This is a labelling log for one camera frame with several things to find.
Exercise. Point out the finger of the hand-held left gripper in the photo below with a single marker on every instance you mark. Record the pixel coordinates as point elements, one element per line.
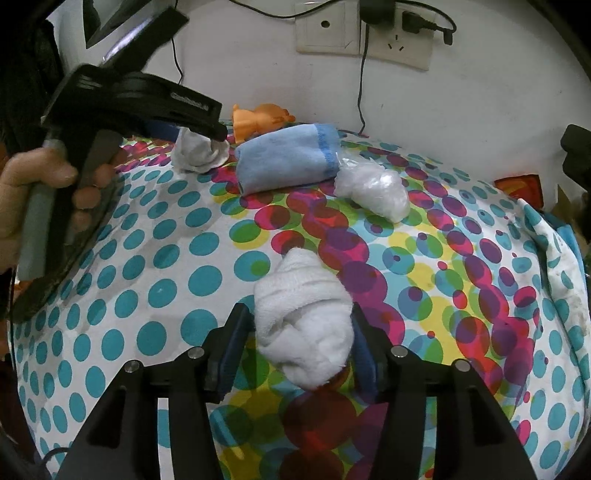
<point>194,117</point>
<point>161,130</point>

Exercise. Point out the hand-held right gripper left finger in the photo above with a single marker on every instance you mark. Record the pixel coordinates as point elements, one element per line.
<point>233,360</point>

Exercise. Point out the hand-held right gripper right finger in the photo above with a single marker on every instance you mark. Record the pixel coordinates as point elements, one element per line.
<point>367,369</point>

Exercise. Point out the white sock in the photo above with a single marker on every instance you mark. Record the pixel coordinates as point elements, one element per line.
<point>300,318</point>
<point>196,154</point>

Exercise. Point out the light blue sock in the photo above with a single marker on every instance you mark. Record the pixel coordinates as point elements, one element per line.
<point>281,157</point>

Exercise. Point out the white plastic bag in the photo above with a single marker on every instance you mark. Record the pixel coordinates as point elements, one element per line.
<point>374,189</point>

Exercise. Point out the person's left hand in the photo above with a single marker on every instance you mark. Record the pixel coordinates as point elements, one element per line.
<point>41,168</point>

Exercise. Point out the orange toy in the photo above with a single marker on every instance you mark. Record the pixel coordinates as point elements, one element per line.
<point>258,122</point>

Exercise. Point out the polka dot blanket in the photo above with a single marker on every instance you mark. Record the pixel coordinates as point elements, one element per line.
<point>161,277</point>

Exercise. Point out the black charger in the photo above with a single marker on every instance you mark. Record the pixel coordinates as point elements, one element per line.
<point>376,11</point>

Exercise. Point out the white power socket plate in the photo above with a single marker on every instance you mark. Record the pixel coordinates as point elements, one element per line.
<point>397,46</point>

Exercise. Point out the red orange packet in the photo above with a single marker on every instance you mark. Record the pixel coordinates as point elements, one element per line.
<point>519,191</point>

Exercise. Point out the white wall outlet plate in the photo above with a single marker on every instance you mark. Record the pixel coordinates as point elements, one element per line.
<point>328,27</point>

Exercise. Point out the black plastic bracket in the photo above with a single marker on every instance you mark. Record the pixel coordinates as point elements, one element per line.
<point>577,152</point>

